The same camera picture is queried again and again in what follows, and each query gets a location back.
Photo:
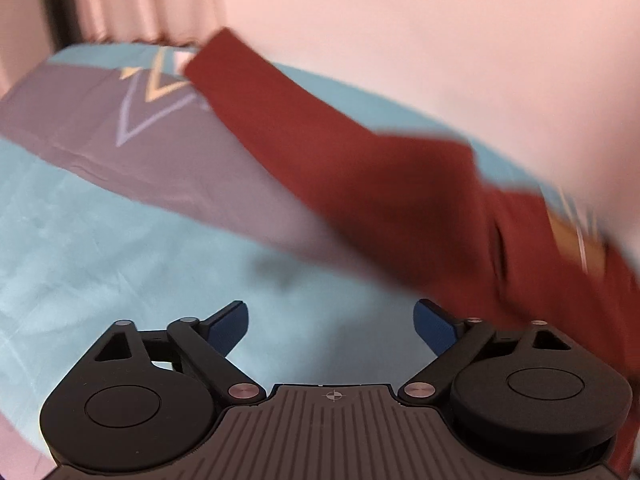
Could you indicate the pink curtain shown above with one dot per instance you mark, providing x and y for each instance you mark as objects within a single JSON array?
[{"x": 130, "y": 0}]

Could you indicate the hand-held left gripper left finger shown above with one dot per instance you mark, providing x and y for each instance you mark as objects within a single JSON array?
[{"x": 227, "y": 327}]

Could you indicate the blue and grey bed sheet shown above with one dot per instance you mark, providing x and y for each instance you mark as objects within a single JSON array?
[{"x": 100, "y": 240}]

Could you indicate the dark red garment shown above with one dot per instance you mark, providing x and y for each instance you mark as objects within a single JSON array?
[{"x": 380, "y": 195}]

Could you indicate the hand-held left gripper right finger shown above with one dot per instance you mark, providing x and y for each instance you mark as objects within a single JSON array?
[{"x": 436, "y": 327}]

